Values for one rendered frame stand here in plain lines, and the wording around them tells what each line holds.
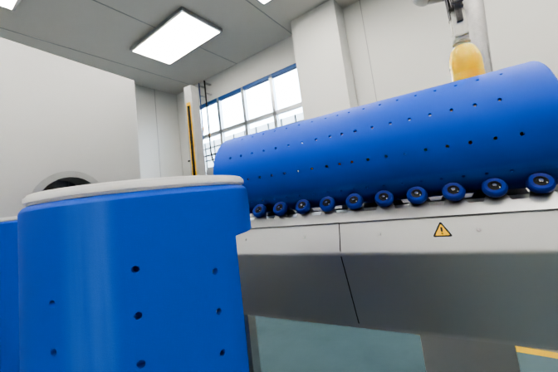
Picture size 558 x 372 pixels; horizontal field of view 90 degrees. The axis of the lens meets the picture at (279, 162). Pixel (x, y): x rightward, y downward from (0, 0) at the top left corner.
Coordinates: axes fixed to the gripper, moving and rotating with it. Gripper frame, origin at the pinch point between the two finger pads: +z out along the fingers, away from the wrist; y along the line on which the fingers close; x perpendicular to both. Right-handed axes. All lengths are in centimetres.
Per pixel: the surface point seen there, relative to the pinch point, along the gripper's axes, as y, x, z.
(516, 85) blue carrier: 12.8, 5.5, 21.6
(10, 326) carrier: 52, -117, 65
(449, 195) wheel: 12.0, -9.7, 42.5
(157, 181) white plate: 65, -37, 36
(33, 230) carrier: 72, -48, 39
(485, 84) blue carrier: 11.3, 0.8, 19.5
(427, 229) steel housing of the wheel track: 13, -15, 50
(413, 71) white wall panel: -268, -11, -89
